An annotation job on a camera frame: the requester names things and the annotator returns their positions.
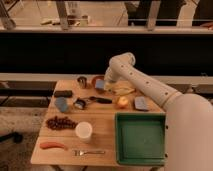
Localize blue sponge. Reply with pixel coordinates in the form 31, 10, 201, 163
95, 80, 105, 92

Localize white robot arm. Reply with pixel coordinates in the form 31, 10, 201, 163
104, 52, 213, 171

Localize small metal cup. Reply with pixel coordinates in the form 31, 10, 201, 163
77, 76, 87, 89

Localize red yellow apple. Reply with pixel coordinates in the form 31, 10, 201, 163
116, 96, 129, 108

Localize black metal clip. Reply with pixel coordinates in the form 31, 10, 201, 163
73, 98, 87, 110

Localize grey blue cloth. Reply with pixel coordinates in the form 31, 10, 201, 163
134, 96, 148, 111

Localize black rectangular block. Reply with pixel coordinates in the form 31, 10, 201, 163
53, 90, 73, 98

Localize white paper cup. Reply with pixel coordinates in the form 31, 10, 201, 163
75, 122, 93, 143

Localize green square tray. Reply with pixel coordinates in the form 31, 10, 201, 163
115, 113, 165, 166

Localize dark grape bunch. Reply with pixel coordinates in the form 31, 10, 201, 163
46, 116, 77, 130

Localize metal fork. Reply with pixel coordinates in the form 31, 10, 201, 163
74, 150, 105, 156

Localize orange carrot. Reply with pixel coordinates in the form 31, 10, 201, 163
40, 142, 68, 150

